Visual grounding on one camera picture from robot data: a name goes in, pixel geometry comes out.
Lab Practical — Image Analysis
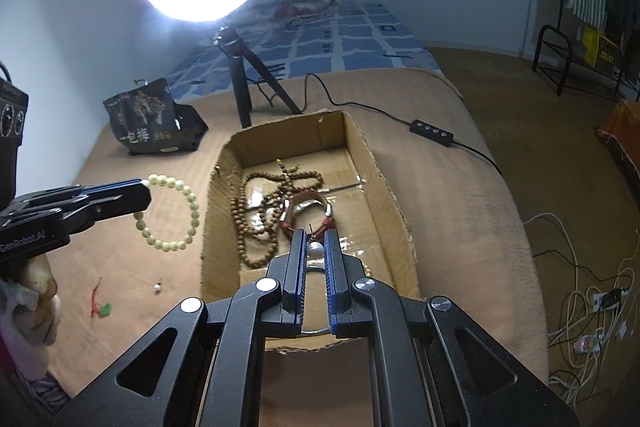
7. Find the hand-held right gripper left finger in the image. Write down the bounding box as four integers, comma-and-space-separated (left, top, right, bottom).
50, 228, 307, 427

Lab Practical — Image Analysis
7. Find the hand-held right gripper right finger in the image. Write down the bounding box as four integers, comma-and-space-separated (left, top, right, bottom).
324, 229, 581, 427

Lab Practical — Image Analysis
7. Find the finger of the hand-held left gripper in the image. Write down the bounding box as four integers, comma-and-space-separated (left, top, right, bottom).
14, 178, 149, 210
0, 187, 152, 249

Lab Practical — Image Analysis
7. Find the pale green bead bracelet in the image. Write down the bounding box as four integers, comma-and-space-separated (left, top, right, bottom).
132, 173, 203, 252

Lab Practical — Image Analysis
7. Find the brown strap wristwatch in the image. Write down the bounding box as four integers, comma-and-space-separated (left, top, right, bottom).
279, 189, 335, 240

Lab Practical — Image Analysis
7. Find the wooden bead necklace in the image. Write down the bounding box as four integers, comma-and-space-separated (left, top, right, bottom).
230, 159, 326, 270

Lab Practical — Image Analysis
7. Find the cardboard box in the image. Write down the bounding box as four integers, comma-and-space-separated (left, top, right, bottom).
200, 109, 421, 353

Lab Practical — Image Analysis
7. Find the person's left forearm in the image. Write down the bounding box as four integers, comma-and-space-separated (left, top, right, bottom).
0, 279, 51, 380

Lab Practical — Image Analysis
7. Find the person's left hand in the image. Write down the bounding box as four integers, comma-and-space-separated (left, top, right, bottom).
22, 254, 62, 348

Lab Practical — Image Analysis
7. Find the black snack bag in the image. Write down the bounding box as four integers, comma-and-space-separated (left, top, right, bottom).
102, 78, 210, 156

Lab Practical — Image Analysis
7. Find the black tripod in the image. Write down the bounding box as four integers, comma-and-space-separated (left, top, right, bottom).
212, 27, 303, 129

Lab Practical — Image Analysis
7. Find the grey striped cloth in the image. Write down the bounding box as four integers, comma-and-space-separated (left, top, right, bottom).
12, 372, 71, 413

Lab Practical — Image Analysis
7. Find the blue patterned bed sheet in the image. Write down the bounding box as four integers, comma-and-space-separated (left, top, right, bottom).
162, 0, 443, 102

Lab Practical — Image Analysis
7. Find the black clothes rack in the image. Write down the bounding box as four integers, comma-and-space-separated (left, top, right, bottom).
532, 0, 640, 102

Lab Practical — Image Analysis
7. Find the orange cloth covered box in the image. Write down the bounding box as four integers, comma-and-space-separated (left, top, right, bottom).
595, 99, 640, 188

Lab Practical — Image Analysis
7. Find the yellow box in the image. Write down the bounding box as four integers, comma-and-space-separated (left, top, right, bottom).
581, 26, 621, 68

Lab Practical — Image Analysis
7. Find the red cord green pendant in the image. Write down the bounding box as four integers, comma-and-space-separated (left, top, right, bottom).
89, 277, 114, 320

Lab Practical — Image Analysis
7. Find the black cable with inline remote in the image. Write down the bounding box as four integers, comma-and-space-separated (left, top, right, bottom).
250, 72, 503, 175

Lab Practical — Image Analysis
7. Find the tangle of white cables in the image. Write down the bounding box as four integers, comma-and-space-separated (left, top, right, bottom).
522, 212, 640, 408

